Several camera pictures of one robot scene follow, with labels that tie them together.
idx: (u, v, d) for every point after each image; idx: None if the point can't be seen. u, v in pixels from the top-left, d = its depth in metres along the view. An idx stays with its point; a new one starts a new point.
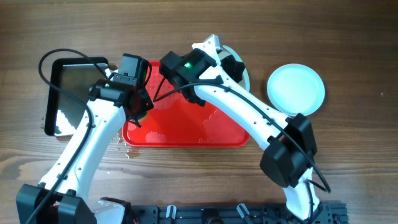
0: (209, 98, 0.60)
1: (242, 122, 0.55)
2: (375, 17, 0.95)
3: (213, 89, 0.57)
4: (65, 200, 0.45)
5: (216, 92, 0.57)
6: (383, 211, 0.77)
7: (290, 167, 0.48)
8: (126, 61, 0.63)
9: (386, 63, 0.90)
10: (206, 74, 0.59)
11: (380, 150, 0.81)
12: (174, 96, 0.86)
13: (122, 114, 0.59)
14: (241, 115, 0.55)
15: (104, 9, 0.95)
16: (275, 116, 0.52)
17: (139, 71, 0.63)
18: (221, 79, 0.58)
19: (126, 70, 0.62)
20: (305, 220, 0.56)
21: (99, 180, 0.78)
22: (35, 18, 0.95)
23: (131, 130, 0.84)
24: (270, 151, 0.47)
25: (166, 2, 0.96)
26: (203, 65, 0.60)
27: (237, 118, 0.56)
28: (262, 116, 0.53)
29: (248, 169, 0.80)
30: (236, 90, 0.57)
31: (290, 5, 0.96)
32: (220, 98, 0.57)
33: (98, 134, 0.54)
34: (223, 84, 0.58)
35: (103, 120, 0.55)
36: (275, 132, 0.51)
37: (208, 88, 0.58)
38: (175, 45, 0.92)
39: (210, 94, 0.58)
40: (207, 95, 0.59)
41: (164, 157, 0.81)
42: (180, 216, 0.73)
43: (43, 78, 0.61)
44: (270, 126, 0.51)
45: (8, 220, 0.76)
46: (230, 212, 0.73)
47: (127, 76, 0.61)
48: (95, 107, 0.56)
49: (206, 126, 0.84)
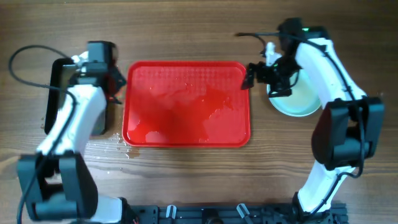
0: (306, 61, 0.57)
1: (321, 84, 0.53)
2: (375, 17, 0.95)
3: (314, 50, 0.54)
4: (64, 157, 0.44)
5: (315, 53, 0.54)
6: (383, 211, 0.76)
7: (338, 137, 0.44)
8: (93, 48, 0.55)
9: (386, 63, 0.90)
10: (316, 41, 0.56)
11: (380, 151, 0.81)
12: (174, 97, 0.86)
13: (102, 95, 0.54)
14: (325, 75, 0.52)
15: (104, 9, 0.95)
16: (354, 87, 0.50)
17: (106, 55, 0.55)
18: (326, 48, 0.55)
19: (94, 56, 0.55)
20: (305, 212, 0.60)
21: (99, 180, 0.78)
22: (35, 18, 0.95)
23: (131, 130, 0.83)
24: (333, 104, 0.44)
25: (166, 2, 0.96)
26: (317, 37, 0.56)
27: (317, 76, 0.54)
28: (342, 81, 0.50)
29: (248, 168, 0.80)
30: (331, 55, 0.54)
31: (290, 5, 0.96)
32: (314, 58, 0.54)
33: (85, 107, 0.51)
34: (326, 51, 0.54)
35: (86, 98, 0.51)
36: (345, 98, 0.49)
37: (310, 48, 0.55)
38: (176, 45, 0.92)
39: (309, 54, 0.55)
40: (309, 59, 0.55)
41: (164, 157, 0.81)
42: (180, 216, 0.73)
43: (10, 66, 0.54)
44: (344, 93, 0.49)
45: (7, 220, 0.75)
46: (230, 212, 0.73)
47: (97, 63, 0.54)
48: (76, 89, 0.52)
49: (206, 126, 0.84)
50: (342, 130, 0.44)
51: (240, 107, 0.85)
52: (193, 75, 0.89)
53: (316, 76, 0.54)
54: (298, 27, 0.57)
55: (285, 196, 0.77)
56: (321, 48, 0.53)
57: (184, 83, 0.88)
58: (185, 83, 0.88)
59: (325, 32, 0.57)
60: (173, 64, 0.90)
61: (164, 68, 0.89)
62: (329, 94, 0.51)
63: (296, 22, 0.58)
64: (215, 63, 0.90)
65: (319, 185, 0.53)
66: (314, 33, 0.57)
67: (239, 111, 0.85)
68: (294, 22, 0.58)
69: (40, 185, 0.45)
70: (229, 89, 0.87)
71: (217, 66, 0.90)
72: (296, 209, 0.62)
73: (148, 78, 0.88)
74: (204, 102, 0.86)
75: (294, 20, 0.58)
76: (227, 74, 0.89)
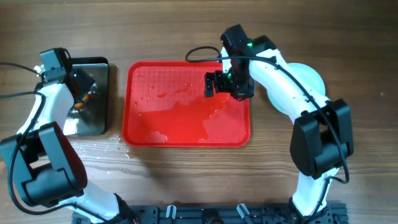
0: (262, 78, 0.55)
1: (283, 99, 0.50)
2: (375, 17, 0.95)
3: (264, 65, 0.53)
4: (41, 127, 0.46)
5: (266, 67, 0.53)
6: (383, 211, 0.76)
7: (315, 149, 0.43)
8: (45, 58, 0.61)
9: (385, 63, 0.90)
10: (264, 54, 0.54)
11: (380, 150, 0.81)
12: (174, 97, 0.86)
13: (67, 92, 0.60)
14: (282, 88, 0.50)
15: (105, 9, 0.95)
16: (316, 96, 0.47)
17: (61, 58, 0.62)
18: (275, 60, 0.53)
19: (49, 65, 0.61)
20: (304, 216, 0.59)
21: (99, 180, 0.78)
22: (35, 18, 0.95)
23: (131, 130, 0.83)
24: (300, 119, 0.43)
25: (166, 2, 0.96)
26: (261, 48, 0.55)
27: (277, 91, 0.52)
28: (302, 92, 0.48)
29: (248, 169, 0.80)
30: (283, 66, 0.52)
31: (290, 5, 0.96)
32: (268, 73, 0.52)
33: (53, 98, 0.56)
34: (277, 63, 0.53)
35: (52, 91, 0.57)
36: (311, 108, 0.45)
37: (260, 64, 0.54)
38: (176, 45, 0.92)
39: (261, 69, 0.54)
40: (263, 74, 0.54)
41: (164, 157, 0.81)
42: (180, 216, 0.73)
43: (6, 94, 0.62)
44: (308, 103, 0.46)
45: (7, 220, 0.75)
46: (230, 212, 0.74)
47: (55, 70, 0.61)
48: (44, 90, 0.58)
49: (206, 126, 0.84)
50: (317, 141, 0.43)
51: (240, 107, 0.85)
52: (193, 75, 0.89)
53: (277, 92, 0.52)
54: (239, 37, 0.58)
55: (285, 196, 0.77)
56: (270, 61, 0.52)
57: (184, 83, 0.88)
58: (185, 83, 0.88)
59: (269, 41, 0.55)
60: (173, 64, 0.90)
61: (164, 68, 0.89)
62: (294, 108, 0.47)
63: (237, 32, 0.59)
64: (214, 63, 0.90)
65: (313, 189, 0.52)
66: (256, 43, 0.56)
67: (239, 111, 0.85)
68: (235, 33, 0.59)
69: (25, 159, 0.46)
70: None
71: (217, 66, 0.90)
72: (296, 214, 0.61)
73: (148, 78, 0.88)
74: (204, 102, 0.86)
75: (233, 30, 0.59)
76: None
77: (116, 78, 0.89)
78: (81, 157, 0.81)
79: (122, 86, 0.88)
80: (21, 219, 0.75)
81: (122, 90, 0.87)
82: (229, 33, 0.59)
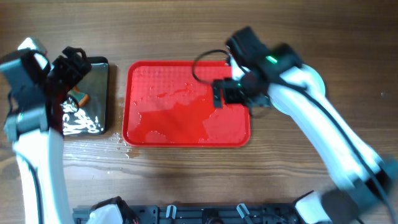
0: (289, 107, 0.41)
1: (322, 148, 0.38)
2: (375, 17, 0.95)
3: (296, 96, 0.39)
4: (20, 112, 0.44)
5: (298, 99, 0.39)
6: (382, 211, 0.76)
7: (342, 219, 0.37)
8: (9, 72, 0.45)
9: (386, 63, 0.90)
10: (295, 77, 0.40)
11: (380, 150, 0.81)
12: (174, 97, 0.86)
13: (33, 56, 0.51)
14: (324, 137, 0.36)
15: (104, 8, 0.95)
16: (361, 145, 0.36)
17: (32, 70, 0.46)
18: (308, 88, 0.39)
19: (18, 82, 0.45)
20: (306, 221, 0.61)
21: (99, 180, 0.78)
22: (35, 18, 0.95)
23: (131, 130, 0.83)
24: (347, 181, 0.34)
25: (166, 2, 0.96)
26: (287, 65, 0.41)
27: (313, 134, 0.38)
28: (351, 136, 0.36)
29: (248, 168, 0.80)
30: (313, 89, 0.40)
31: (290, 5, 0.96)
32: (301, 108, 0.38)
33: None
34: (311, 93, 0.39)
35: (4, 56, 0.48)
36: (371, 156, 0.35)
37: (288, 94, 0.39)
38: (176, 45, 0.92)
39: (291, 101, 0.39)
40: (293, 107, 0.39)
41: (164, 157, 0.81)
42: (180, 216, 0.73)
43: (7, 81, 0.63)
44: (364, 146, 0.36)
45: (7, 220, 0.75)
46: (230, 212, 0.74)
47: (26, 88, 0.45)
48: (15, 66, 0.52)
49: (206, 126, 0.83)
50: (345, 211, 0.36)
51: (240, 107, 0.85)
52: (193, 75, 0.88)
53: (308, 134, 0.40)
54: (253, 42, 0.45)
55: (285, 196, 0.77)
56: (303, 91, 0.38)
57: (184, 82, 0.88)
58: (185, 83, 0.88)
59: None
60: (173, 64, 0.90)
61: (164, 68, 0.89)
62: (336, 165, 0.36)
63: (249, 36, 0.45)
64: (214, 63, 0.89)
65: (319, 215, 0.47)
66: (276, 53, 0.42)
67: (239, 110, 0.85)
68: (245, 36, 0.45)
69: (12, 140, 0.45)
70: None
71: (217, 66, 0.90)
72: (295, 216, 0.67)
73: (148, 78, 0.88)
74: (204, 102, 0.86)
75: (242, 33, 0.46)
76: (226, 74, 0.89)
77: (116, 78, 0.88)
78: (81, 157, 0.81)
79: (122, 86, 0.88)
80: (21, 219, 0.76)
81: (122, 89, 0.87)
82: (238, 37, 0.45)
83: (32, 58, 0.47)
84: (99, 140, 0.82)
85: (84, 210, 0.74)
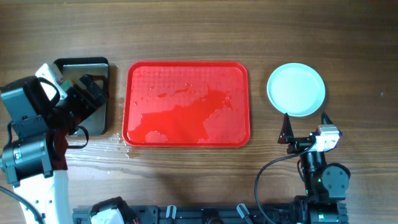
0: (332, 178, 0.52)
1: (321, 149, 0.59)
2: (375, 17, 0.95)
3: (336, 174, 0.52)
4: (29, 152, 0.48)
5: (338, 175, 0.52)
6: (383, 211, 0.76)
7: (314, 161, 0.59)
8: (12, 100, 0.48)
9: (385, 63, 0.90)
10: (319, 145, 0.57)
11: (379, 150, 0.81)
12: (175, 96, 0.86)
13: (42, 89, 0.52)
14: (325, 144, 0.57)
15: (105, 9, 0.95)
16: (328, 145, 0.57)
17: (33, 98, 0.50)
18: (343, 176, 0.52)
19: (20, 112, 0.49)
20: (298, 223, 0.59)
21: (99, 181, 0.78)
22: (35, 18, 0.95)
23: (131, 130, 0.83)
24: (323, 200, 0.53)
25: (166, 2, 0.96)
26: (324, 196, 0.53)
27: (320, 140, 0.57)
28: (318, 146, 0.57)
29: (248, 169, 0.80)
30: (342, 178, 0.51)
31: (290, 5, 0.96)
32: (335, 180, 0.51)
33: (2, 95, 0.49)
34: (339, 178, 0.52)
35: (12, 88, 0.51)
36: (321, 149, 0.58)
37: (333, 173, 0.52)
38: (175, 45, 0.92)
39: (334, 175, 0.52)
40: (331, 177, 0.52)
41: (163, 157, 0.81)
42: (180, 216, 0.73)
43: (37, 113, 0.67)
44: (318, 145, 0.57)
45: (7, 220, 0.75)
46: (231, 212, 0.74)
47: (28, 119, 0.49)
48: (60, 102, 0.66)
49: (206, 126, 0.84)
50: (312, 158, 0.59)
51: (240, 107, 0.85)
52: (193, 75, 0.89)
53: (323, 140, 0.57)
54: (336, 174, 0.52)
55: (285, 196, 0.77)
56: (339, 177, 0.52)
57: (184, 83, 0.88)
58: (185, 83, 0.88)
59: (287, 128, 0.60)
60: (173, 64, 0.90)
61: (164, 68, 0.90)
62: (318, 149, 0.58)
63: (340, 177, 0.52)
64: (214, 63, 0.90)
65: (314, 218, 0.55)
66: (334, 188, 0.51)
67: (239, 111, 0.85)
68: (334, 175, 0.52)
69: (16, 168, 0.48)
70: (228, 89, 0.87)
71: (217, 66, 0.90)
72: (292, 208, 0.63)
73: (148, 78, 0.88)
74: (204, 102, 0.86)
75: (340, 173, 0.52)
76: (227, 74, 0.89)
77: (116, 78, 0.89)
78: (81, 157, 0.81)
79: (122, 86, 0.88)
80: (21, 219, 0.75)
81: (122, 89, 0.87)
82: (324, 172, 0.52)
83: (36, 88, 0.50)
84: (99, 140, 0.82)
85: (85, 210, 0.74)
